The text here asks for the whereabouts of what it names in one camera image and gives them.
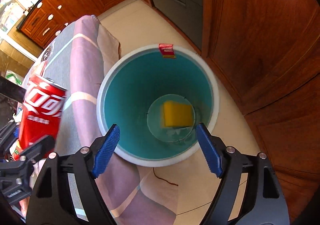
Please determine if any green yellow sponge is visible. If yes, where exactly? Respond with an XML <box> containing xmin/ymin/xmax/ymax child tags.
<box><xmin>162</xmin><ymin>101</ymin><xmax>194</xmax><ymax>127</ymax></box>

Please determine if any red cola can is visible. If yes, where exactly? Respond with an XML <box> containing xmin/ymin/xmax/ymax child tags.
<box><xmin>13</xmin><ymin>74</ymin><xmax>67</xmax><ymax>160</ymax></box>

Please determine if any teal trash bin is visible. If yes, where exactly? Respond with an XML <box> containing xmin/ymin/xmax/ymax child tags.
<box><xmin>97</xmin><ymin>44</ymin><xmax>220</xmax><ymax>167</ymax></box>

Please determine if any plaid tablecloth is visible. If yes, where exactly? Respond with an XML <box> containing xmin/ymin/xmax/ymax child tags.
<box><xmin>29</xmin><ymin>16</ymin><xmax>178</xmax><ymax>224</ymax></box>

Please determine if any green white sack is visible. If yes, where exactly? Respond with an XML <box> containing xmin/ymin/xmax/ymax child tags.
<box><xmin>5</xmin><ymin>70</ymin><xmax>23</xmax><ymax>87</ymax></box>

